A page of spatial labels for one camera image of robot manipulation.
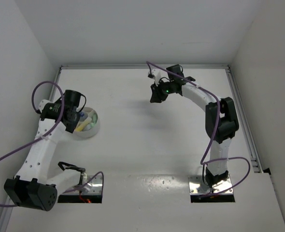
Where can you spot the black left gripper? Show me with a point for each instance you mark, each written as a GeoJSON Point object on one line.
{"type": "Point", "coordinates": [70, 127]}

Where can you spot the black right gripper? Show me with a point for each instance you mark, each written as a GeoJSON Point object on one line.
{"type": "Point", "coordinates": [157, 96]}

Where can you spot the yellow highlighter pen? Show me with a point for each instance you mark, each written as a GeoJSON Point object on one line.
{"type": "Point", "coordinates": [82, 125]}

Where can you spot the green highlighter pen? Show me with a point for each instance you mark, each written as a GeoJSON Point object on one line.
{"type": "Point", "coordinates": [94, 118]}

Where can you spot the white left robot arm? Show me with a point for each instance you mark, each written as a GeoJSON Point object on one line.
{"type": "Point", "coordinates": [31, 187]}

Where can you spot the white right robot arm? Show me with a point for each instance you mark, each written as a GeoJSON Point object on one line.
{"type": "Point", "coordinates": [221, 121]}

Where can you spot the white round divided container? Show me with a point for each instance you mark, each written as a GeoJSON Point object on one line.
{"type": "Point", "coordinates": [88, 132]}

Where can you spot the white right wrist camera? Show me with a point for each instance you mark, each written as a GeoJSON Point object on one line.
{"type": "Point", "coordinates": [155, 74]}

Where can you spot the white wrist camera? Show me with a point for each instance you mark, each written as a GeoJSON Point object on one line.
{"type": "Point", "coordinates": [155, 74]}
{"type": "Point", "coordinates": [44, 107]}

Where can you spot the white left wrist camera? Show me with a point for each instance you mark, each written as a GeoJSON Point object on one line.
{"type": "Point", "coordinates": [44, 107]}

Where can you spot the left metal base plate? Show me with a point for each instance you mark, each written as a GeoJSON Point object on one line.
{"type": "Point", "coordinates": [90, 185]}

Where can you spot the metal base plate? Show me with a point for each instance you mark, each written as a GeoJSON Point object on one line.
{"type": "Point", "coordinates": [90, 185]}
{"type": "Point", "coordinates": [197, 186]}

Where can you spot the aluminium frame rail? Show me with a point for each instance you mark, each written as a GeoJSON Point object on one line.
{"type": "Point", "coordinates": [146, 151]}

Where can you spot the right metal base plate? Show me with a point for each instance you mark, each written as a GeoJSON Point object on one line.
{"type": "Point", "coordinates": [197, 186]}

